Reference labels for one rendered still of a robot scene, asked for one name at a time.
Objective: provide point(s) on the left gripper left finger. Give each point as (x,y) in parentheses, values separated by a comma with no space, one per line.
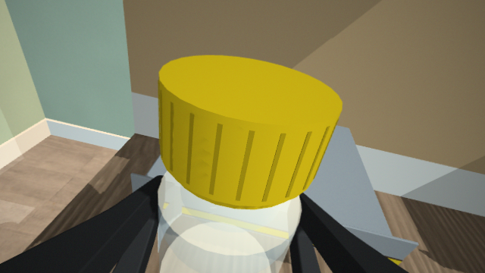
(125,232)

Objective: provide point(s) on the clear bottle with yellow cap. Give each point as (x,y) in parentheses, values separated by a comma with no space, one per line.
(241,140)

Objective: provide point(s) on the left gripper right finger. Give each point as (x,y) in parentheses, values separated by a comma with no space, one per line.
(341,250)

